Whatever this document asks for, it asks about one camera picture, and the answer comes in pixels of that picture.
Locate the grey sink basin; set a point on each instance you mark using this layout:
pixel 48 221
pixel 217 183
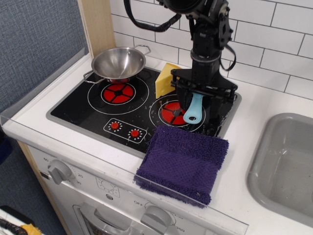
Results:
pixel 281 174

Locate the grey oven knob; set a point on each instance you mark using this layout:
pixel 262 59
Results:
pixel 59 171
pixel 157 219

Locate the left red stove button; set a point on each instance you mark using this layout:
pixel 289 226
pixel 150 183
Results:
pixel 114 125

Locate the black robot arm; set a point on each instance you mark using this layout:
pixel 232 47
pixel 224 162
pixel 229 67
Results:
pixel 210 34

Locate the light blue dish brush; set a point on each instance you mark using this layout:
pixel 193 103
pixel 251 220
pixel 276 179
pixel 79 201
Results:
pixel 193 115

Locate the stainless steel bowl pot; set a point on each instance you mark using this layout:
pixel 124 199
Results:
pixel 117 65

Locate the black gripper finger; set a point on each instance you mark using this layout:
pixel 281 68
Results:
pixel 216 108
pixel 184 95

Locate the right grey oven knob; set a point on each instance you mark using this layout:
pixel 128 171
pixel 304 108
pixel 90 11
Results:
pixel 157 219

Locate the purple folded towel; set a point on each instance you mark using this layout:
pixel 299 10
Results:
pixel 182 165

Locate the black toy stovetop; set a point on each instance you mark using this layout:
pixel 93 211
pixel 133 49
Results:
pixel 91 108

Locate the left grey oven knob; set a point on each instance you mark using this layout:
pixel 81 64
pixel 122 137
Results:
pixel 59 171

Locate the yellow black object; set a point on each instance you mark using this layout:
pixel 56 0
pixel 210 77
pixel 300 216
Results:
pixel 27 229

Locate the white toy oven front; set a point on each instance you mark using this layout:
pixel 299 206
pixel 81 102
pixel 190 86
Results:
pixel 90 205

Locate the right red stove button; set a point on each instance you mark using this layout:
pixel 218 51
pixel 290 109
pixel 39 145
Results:
pixel 134 133

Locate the red stove button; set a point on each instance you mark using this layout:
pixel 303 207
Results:
pixel 114 125
pixel 134 133

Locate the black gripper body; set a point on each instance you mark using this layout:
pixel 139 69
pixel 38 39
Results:
pixel 204 78

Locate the yellow cheese wedge toy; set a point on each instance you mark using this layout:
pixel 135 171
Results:
pixel 163 85

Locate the light wooden side post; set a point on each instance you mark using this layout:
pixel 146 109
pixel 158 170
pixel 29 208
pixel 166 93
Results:
pixel 98 27

